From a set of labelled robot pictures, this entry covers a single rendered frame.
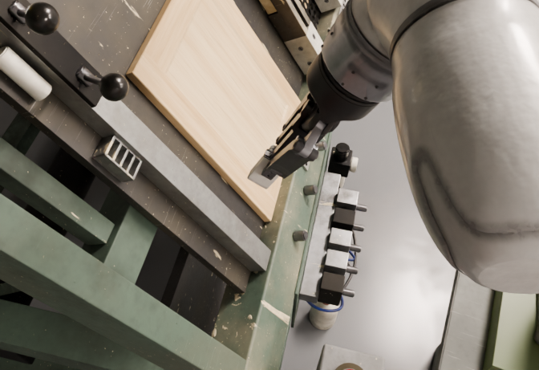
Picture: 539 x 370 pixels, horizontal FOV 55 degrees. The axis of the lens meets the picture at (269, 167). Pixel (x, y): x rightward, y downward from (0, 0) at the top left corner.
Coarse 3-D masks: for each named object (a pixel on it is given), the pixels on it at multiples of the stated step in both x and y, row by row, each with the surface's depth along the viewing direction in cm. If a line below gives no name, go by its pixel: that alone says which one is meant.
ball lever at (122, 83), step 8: (80, 72) 75; (88, 72) 76; (112, 72) 68; (80, 80) 76; (88, 80) 74; (96, 80) 72; (104, 80) 67; (112, 80) 67; (120, 80) 68; (104, 88) 67; (112, 88) 67; (120, 88) 67; (128, 88) 69; (104, 96) 68; (112, 96) 68; (120, 96) 68
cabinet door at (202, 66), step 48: (192, 0) 106; (144, 48) 93; (192, 48) 104; (240, 48) 119; (192, 96) 102; (240, 96) 116; (288, 96) 135; (192, 144) 102; (240, 144) 114; (240, 192) 113
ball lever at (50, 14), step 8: (8, 8) 67; (16, 8) 67; (24, 8) 68; (32, 8) 59; (40, 8) 59; (48, 8) 60; (16, 16) 68; (24, 16) 65; (32, 16) 59; (40, 16) 59; (48, 16) 60; (56, 16) 61; (32, 24) 60; (40, 24) 60; (48, 24) 60; (56, 24) 61; (40, 32) 60; (48, 32) 61
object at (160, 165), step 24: (0, 24) 68; (24, 48) 70; (48, 72) 73; (72, 96) 77; (96, 120) 80; (120, 120) 83; (144, 144) 86; (144, 168) 89; (168, 168) 91; (168, 192) 94; (192, 192) 95; (192, 216) 99; (216, 216) 100; (240, 240) 106; (264, 264) 112
